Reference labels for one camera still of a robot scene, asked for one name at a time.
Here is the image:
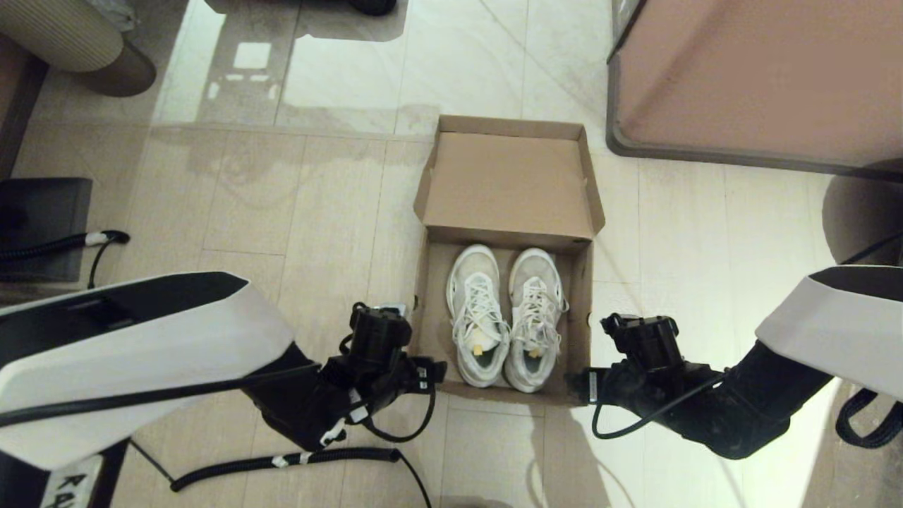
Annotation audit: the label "white mesh sneaker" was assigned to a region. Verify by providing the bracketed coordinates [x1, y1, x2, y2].
[446, 244, 512, 389]
[502, 247, 569, 394]

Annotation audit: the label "brown cardboard shoe box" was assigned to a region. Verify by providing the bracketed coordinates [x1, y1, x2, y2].
[413, 115, 606, 409]

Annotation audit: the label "black corrugated conduit, two tapes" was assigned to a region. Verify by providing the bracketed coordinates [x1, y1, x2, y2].
[171, 446, 432, 508]

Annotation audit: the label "pink cabinet with grey base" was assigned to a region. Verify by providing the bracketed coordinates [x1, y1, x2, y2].
[605, 0, 903, 177]

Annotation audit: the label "black corrugated conduit, taped end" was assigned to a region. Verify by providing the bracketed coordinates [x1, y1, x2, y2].
[0, 231, 132, 263]

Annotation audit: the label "black rounded object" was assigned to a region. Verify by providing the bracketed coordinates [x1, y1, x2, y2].
[346, 0, 398, 18]

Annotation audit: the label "dark grey floor mat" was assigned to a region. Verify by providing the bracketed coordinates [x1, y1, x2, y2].
[0, 178, 94, 283]

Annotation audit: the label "grey crumpled cloth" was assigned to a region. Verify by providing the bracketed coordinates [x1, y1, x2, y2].
[88, 0, 140, 32]

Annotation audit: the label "dark brown wooden furniture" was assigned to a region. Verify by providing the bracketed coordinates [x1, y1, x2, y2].
[0, 35, 51, 177]

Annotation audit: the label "beige ribbed round stool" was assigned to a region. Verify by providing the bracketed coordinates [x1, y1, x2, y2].
[0, 0, 157, 97]

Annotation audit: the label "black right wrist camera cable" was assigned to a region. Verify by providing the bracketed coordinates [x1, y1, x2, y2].
[591, 233, 903, 441]

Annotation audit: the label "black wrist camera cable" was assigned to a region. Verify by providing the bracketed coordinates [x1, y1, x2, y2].
[591, 233, 903, 441]
[0, 363, 438, 445]

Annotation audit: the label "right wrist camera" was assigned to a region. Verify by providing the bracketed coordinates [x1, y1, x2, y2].
[601, 314, 684, 371]

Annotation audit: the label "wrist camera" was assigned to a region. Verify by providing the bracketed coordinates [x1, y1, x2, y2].
[349, 303, 413, 364]
[601, 314, 684, 371]

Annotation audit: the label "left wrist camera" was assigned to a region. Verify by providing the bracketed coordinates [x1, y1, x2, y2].
[349, 303, 413, 364]

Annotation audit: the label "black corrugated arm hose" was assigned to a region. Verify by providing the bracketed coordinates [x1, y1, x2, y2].
[836, 388, 903, 450]

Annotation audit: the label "black left wrist camera cable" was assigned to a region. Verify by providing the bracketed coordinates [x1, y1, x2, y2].
[0, 363, 438, 445]

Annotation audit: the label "thin black plug cable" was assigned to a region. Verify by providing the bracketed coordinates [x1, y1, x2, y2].
[86, 236, 124, 290]

